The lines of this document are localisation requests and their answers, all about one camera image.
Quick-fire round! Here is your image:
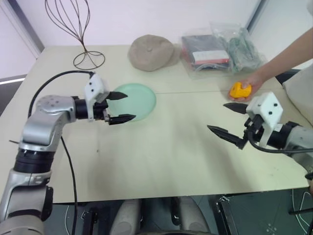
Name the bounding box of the white red flat box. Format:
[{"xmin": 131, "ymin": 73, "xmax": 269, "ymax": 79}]
[{"xmin": 192, "ymin": 50, "xmax": 231, "ymax": 65}]

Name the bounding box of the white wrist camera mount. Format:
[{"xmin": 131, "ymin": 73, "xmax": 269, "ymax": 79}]
[
  {"xmin": 83, "ymin": 72, "xmax": 110, "ymax": 122},
  {"xmin": 245, "ymin": 92, "xmax": 284, "ymax": 148}
]

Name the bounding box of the brown wire hat stand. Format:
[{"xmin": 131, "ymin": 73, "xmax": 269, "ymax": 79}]
[{"xmin": 45, "ymin": 0, "xmax": 106, "ymax": 70}]

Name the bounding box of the pale green round plate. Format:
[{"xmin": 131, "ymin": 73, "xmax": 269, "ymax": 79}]
[{"xmin": 107, "ymin": 83, "xmax": 157, "ymax": 122}]

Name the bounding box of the black metal frame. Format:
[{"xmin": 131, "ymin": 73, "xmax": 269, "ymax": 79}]
[{"xmin": 81, "ymin": 208, "xmax": 99, "ymax": 235}]

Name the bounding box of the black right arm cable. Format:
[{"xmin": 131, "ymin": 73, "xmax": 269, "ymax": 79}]
[{"xmin": 246, "ymin": 127, "xmax": 313, "ymax": 155}]

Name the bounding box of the clear bag with green cable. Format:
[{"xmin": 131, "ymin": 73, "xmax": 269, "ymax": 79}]
[{"xmin": 209, "ymin": 21, "xmax": 267, "ymax": 74}]

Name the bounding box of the beige flat cap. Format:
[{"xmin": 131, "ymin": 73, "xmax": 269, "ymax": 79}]
[{"xmin": 128, "ymin": 34, "xmax": 182, "ymax": 72}]

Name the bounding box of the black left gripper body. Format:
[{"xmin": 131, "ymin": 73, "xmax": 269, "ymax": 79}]
[{"xmin": 92, "ymin": 92, "xmax": 111, "ymax": 123}]

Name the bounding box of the grey rounded shape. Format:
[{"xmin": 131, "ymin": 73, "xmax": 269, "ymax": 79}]
[
  {"xmin": 114, "ymin": 199, "xmax": 143, "ymax": 235},
  {"xmin": 179, "ymin": 196, "xmax": 209, "ymax": 233}
]

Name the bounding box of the person's bare hand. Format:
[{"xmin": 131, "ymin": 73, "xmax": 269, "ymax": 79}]
[{"xmin": 228, "ymin": 73, "xmax": 266, "ymax": 102}]

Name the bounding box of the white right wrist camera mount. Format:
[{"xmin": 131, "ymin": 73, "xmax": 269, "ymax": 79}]
[{"xmin": 245, "ymin": 92, "xmax": 284, "ymax": 148}]

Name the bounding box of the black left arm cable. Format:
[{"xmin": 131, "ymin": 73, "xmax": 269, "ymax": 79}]
[{"xmin": 27, "ymin": 70, "xmax": 96, "ymax": 235}]

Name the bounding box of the clear bag with black items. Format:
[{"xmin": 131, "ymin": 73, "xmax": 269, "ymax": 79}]
[{"xmin": 180, "ymin": 34, "xmax": 235, "ymax": 80}]

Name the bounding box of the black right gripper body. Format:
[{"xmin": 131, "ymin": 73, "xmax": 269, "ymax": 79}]
[{"xmin": 243, "ymin": 114, "xmax": 265, "ymax": 145}]

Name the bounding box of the orange toy object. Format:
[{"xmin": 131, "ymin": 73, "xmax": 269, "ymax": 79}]
[{"xmin": 228, "ymin": 82, "xmax": 253, "ymax": 100}]

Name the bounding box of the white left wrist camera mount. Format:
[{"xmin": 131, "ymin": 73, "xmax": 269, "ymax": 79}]
[{"xmin": 83, "ymin": 72, "xmax": 110, "ymax": 122}]

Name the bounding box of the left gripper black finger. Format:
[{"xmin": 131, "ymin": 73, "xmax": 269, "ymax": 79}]
[
  {"xmin": 107, "ymin": 91, "xmax": 129, "ymax": 101},
  {"xmin": 109, "ymin": 114, "xmax": 136, "ymax": 126}
]

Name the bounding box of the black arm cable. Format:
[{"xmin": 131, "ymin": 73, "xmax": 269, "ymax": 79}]
[
  {"xmin": 246, "ymin": 127, "xmax": 313, "ymax": 155},
  {"xmin": 27, "ymin": 70, "xmax": 96, "ymax": 235}
]

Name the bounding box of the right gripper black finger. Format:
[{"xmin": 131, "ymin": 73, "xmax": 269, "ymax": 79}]
[
  {"xmin": 207, "ymin": 125, "xmax": 248, "ymax": 151},
  {"xmin": 223, "ymin": 102, "xmax": 249, "ymax": 115}
]

